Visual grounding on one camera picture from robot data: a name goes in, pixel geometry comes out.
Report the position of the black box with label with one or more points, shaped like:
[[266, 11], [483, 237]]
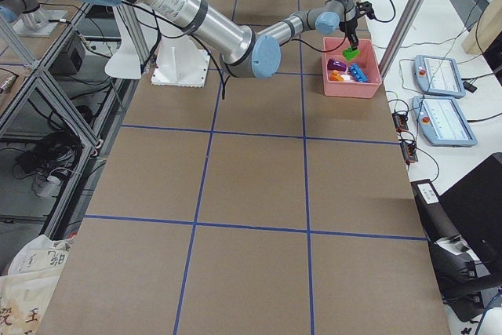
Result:
[[463, 229]]

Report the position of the green block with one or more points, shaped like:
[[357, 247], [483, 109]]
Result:
[[350, 53]]

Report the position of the aluminium frame post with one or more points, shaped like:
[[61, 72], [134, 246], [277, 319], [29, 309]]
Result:
[[404, 24]]

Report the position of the upper teach pendant tablet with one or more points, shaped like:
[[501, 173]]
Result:
[[438, 76]]

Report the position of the teach pendant tablet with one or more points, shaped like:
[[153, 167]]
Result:
[[438, 76], [441, 121]]

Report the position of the lower teach pendant tablet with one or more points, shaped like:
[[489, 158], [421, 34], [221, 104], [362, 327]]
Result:
[[441, 121]]

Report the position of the long blue stud block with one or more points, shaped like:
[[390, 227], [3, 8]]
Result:
[[357, 73]]

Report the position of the orange block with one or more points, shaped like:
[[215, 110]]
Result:
[[335, 76]]

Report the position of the purple block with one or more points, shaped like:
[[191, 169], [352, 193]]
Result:
[[336, 65]]

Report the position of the pink plastic box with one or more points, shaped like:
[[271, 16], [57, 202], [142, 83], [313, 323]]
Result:
[[366, 60]]

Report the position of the canvas tote bag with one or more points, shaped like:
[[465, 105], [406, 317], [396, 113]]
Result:
[[29, 283]]

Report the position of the orange grey usb hub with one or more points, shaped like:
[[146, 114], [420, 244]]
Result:
[[400, 120], [409, 151]]

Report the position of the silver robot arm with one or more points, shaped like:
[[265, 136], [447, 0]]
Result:
[[244, 52], [11, 10]]

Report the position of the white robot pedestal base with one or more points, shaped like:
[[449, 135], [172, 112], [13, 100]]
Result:
[[178, 62]]

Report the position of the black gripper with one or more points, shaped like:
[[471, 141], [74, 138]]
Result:
[[349, 24]]

